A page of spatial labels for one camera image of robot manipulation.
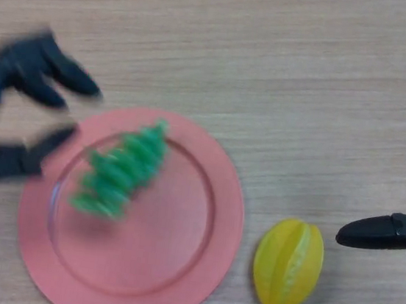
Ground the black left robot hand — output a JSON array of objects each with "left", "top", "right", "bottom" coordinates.
[{"left": 0, "top": 19, "right": 111, "bottom": 198}]

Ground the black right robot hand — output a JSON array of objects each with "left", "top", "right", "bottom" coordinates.
[{"left": 334, "top": 34, "right": 406, "bottom": 258}]

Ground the green grape bunch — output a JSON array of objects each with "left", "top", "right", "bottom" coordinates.
[{"left": 65, "top": 108, "right": 174, "bottom": 227}]

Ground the pink round plate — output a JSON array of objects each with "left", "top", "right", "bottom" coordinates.
[{"left": 7, "top": 93, "right": 258, "bottom": 304}]

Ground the yellow starfruit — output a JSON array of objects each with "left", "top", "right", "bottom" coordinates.
[{"left": 247, "top": 213, "right": 329, "bottom": 304}]

